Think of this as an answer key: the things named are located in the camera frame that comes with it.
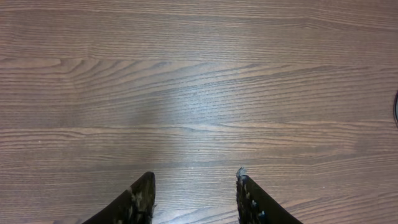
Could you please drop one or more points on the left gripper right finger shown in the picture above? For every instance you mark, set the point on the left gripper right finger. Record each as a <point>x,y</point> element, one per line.
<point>256,206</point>

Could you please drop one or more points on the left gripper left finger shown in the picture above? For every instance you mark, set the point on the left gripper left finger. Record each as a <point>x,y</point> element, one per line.
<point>134,206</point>

